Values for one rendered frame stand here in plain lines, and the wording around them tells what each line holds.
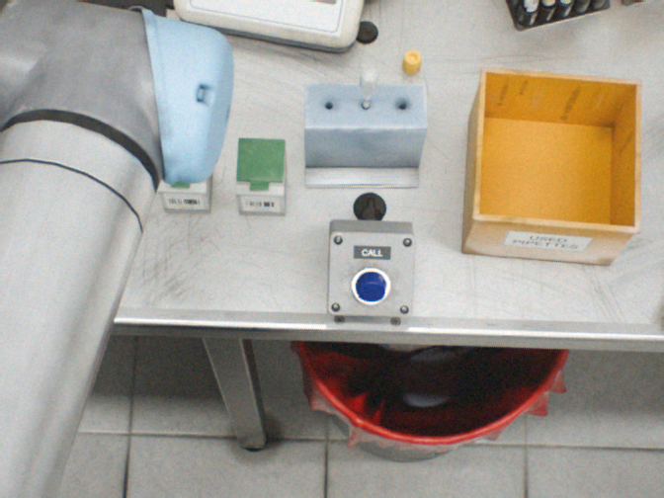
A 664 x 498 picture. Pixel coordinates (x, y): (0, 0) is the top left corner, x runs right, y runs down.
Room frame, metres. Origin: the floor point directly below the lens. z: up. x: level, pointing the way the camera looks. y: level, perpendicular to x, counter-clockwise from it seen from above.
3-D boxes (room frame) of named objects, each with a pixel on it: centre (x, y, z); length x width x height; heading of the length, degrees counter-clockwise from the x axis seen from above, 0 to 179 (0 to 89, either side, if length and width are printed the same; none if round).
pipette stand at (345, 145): (0.43, -0.02, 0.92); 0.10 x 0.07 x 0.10; 93
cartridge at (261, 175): (0.38, 0.06, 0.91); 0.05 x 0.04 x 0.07; 1
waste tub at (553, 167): (0.40, -0.18, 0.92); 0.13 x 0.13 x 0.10; 88
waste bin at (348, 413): (0.42, -0.12, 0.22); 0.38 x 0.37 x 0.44; 91
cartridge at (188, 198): (0.38, 0.13, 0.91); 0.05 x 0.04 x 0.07; 1
